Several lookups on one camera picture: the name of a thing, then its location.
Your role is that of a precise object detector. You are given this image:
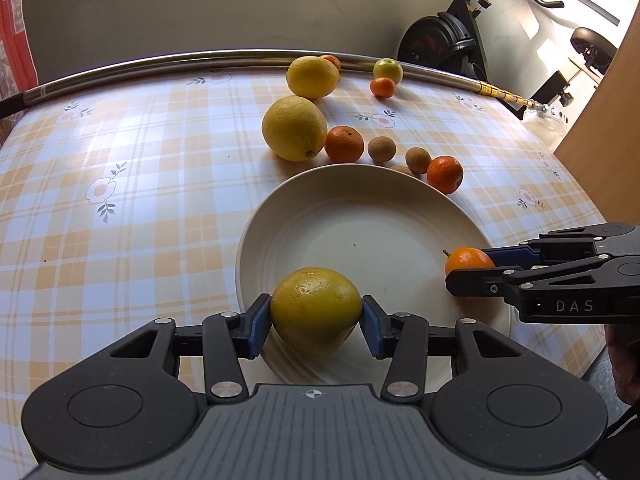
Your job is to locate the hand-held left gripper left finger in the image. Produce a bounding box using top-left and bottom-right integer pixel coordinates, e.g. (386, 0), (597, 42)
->
(87, 294), (273, 406)

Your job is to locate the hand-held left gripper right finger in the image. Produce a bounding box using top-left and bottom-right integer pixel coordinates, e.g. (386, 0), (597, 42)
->
(361, 295), (548, 406)

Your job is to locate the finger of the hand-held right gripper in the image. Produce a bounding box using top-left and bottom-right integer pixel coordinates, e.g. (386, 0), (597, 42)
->
(445, 253), (640, 305)
(482, 222), (640, 267)

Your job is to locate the dull yellow lemon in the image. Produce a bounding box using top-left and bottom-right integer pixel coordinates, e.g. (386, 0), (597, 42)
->
(270, 267), (362, 357)

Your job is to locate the cream round plate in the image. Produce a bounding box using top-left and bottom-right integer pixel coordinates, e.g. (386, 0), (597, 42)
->
(236, 163), (513, 386)

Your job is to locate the green apple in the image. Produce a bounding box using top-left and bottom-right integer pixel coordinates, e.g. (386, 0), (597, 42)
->
(373, 58), (404, 85)

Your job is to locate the person's right hand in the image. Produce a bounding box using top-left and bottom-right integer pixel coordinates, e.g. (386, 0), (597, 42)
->
(604, 323), (640, 406)

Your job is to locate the wooden panel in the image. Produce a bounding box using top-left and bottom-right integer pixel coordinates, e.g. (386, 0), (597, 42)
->
(552, 25), (640, 231)

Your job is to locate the plaid floral tablecloth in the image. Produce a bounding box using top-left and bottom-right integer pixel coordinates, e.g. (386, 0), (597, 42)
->
(0, 62), (608, 480)

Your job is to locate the black exercise bike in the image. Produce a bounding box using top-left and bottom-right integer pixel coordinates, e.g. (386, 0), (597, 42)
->
(397, 0), (623, 111)

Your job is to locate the long metal pole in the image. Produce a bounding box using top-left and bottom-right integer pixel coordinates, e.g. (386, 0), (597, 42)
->
(0, 50), (571, 133)

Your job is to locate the printed red curtain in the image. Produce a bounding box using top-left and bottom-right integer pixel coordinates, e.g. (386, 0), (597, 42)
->
(0, 0), (38, 88)

